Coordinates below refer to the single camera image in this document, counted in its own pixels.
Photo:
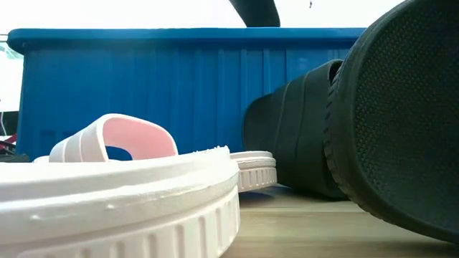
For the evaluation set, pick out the blue plastic bin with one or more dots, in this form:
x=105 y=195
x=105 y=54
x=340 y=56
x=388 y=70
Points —
x=179 y=89

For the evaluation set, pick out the pink rubber slide sandal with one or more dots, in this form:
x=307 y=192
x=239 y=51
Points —
x=254 y=172
x=107 y=200

